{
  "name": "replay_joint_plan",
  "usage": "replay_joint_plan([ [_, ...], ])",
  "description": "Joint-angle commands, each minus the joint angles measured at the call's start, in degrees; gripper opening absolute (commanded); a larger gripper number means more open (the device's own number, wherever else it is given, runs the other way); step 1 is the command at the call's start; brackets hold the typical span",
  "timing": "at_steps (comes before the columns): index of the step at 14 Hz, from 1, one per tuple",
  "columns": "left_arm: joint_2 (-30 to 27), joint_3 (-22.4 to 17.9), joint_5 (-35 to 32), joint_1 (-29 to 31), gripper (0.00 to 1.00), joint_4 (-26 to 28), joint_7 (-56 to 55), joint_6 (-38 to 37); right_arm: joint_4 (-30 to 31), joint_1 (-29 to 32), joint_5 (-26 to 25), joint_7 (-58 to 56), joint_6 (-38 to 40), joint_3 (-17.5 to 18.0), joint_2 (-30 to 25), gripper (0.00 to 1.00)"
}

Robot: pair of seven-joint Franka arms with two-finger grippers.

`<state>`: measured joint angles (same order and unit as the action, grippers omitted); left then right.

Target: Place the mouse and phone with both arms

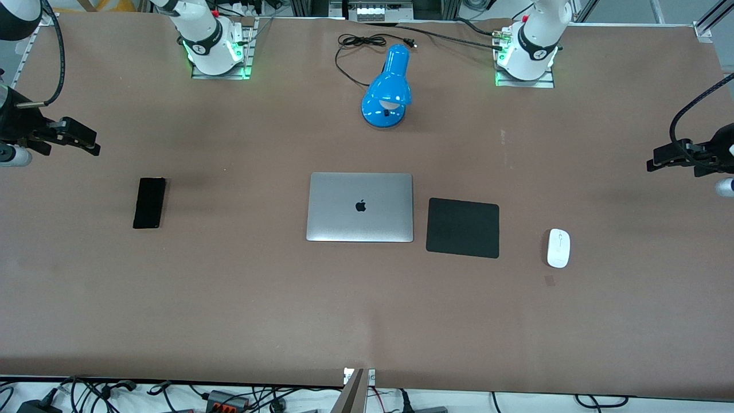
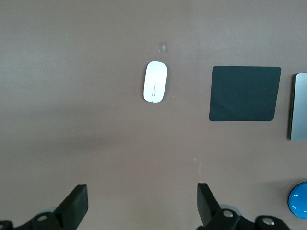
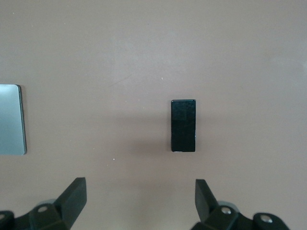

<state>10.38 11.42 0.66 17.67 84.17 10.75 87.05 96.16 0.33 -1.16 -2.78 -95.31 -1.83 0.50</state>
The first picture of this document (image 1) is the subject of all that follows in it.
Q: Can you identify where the thin black lamp cord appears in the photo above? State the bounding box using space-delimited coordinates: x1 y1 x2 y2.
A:
335 33 417 88

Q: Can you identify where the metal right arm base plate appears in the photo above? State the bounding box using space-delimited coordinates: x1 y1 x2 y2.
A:
191 17 253 80

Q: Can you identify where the black power adapter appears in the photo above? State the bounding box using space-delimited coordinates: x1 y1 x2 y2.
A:
16 398 59 413

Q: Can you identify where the aluminium corner rail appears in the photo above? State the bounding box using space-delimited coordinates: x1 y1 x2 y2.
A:
693 0 734 44

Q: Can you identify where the grey metal camera stand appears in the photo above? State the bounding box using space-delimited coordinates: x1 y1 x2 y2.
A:
331 368 368 413

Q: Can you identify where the black orange connector box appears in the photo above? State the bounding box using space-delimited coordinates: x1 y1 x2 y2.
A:
205 390 248 412

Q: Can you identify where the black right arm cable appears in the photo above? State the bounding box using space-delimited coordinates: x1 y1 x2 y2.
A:
16 0 66 110

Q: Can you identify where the white label bracket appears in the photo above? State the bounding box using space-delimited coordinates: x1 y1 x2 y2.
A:
343 367 377 386

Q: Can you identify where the black mouse pad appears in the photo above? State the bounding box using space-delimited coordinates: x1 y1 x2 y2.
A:
425 197 500 259

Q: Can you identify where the thick black power cable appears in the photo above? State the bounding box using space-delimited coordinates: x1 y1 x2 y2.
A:
367 21 506 45

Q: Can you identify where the white power strip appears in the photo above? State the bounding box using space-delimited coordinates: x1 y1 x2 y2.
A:
347 0 415 22

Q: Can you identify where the black smartphone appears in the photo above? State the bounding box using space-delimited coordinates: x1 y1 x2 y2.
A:
133 177 167 229

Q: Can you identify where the silver laptop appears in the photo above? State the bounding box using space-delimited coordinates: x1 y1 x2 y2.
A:
306 172 414 243

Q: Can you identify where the yellow cardboard piece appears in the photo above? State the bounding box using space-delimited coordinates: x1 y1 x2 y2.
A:
76 0 139 13

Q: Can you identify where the aluminium table edge rail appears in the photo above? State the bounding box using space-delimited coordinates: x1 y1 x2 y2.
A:
11 23 45 88

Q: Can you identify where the black looped floor cable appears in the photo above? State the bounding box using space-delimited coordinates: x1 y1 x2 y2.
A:
573 393 630 409

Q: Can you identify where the white computer mouse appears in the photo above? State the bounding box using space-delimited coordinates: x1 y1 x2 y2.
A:
546 228 571 269

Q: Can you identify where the blue desk lamp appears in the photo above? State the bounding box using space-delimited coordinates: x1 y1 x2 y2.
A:
361 44 412 129

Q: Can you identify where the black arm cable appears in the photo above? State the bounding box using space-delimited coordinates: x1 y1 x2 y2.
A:
670 73 734 153
16 0 66 110

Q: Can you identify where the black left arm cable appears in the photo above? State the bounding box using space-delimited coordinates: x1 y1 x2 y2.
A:
670 73 734 153

